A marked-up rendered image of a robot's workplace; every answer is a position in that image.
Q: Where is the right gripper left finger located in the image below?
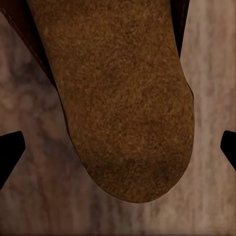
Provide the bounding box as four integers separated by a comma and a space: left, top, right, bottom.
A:
0, 131, 26, 190

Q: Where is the sandal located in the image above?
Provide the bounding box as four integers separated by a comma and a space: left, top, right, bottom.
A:
0, 0, 195, 203

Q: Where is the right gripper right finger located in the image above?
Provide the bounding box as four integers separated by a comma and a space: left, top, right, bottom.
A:
220, 130, 236, 170

